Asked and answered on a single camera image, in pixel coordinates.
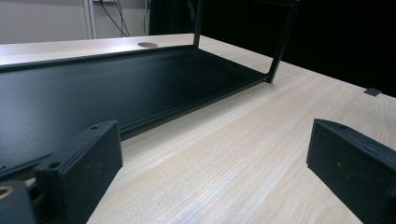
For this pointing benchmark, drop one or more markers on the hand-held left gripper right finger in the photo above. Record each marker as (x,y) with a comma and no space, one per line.
(355,168)

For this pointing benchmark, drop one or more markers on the black curtain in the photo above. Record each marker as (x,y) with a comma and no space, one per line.
(327,37)

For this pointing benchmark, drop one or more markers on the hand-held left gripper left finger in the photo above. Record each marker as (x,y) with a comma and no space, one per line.
(81,168)

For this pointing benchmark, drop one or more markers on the black two-tier metal rack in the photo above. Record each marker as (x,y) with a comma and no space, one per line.
(93,87)

